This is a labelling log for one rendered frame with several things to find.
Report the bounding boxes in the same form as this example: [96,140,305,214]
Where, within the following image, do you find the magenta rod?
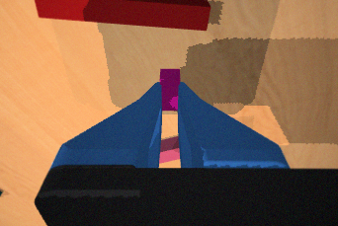
[160,69,180,111]

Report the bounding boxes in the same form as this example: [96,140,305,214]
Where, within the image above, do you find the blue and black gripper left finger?
[49,82,162,170]

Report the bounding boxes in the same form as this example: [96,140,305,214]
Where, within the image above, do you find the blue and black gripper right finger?
[178,82,290,169]

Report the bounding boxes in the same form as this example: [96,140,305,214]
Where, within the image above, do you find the red rod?
[35,0,211,31]

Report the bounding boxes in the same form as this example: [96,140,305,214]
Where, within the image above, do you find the pink rod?
[159,136,180,164]

